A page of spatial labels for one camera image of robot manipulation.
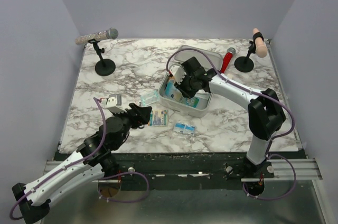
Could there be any left black mic stand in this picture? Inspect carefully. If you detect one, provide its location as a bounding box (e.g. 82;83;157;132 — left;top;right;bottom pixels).
88;39;116;77

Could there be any black mic stand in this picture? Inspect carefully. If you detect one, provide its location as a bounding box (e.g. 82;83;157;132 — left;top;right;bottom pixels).
88;39;116;77
234;41;256;73

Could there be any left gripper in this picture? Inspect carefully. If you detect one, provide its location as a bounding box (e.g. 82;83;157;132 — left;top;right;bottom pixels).
112;103;152;150

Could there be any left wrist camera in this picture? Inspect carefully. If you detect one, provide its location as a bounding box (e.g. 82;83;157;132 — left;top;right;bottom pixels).
104;94;125;114

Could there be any grey medicine kit case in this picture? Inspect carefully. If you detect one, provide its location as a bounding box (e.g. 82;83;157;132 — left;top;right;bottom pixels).
158;45;223;118

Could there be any red toy microphone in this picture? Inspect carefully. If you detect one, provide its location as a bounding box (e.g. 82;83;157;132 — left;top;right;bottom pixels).
220;47;236;73

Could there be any right black mic stand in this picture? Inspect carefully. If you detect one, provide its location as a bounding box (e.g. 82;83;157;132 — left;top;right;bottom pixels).
234;41;256;73

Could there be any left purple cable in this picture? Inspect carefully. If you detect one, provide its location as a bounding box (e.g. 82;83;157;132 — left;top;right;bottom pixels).
9;97;150;221

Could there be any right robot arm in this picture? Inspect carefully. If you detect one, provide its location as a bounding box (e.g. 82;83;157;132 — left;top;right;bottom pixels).
175;57;286;178

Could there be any beige wooden microphone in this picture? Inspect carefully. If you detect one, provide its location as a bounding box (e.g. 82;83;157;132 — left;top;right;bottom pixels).
252;28;268;58

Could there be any cotton swab bag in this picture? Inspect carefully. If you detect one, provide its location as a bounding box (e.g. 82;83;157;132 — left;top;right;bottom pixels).
164;80;199;108

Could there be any glitter microphone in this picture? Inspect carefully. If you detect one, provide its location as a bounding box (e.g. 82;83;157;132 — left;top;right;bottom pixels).
75;28;119;45

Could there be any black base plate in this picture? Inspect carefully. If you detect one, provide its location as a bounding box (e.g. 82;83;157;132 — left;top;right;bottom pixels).
102;152;275;191

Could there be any blue white wipes packet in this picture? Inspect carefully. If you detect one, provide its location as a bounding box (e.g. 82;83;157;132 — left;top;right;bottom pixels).
173;123;195;136

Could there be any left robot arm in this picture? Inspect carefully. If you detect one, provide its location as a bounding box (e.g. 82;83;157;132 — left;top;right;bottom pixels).
10;103;152;223

